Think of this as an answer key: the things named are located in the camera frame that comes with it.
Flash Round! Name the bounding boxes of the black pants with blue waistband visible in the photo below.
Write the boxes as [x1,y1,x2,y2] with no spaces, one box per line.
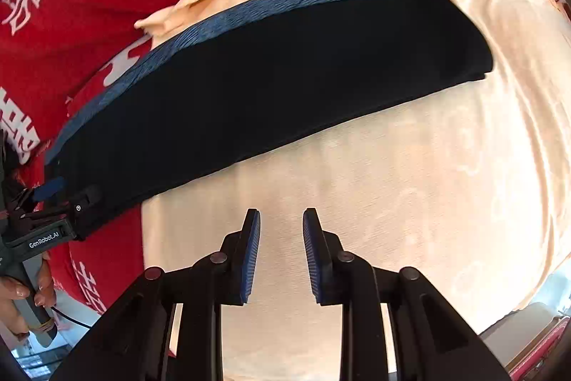
[44,0,495,241]

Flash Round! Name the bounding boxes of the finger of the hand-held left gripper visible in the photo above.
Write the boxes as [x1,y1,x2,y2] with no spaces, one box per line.
[32,178,69,203]
[68,184,103,242]

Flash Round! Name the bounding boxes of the pink box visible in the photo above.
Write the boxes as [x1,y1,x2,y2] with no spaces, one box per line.
[509,317,571,381]

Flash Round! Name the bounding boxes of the peach blanket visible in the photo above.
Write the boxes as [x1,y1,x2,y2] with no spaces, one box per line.
[134,0,571,381]

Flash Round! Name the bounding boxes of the black cable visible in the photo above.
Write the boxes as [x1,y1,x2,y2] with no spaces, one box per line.
[50,306,98,327]

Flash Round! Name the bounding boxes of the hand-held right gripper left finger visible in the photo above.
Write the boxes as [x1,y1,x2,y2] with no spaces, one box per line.
[49,208,262,381]

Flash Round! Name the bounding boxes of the red printed blanket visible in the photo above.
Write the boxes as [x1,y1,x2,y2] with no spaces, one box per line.
[0,0,571,315]

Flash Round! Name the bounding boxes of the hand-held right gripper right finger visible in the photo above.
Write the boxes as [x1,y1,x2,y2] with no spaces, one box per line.
[302,208,511,381]

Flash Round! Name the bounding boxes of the person's left hand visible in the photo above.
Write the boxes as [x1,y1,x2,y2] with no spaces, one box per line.
[0,251,58,339]

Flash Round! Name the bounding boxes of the grey box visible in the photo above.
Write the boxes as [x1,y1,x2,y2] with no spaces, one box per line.
[481,302,564,368]

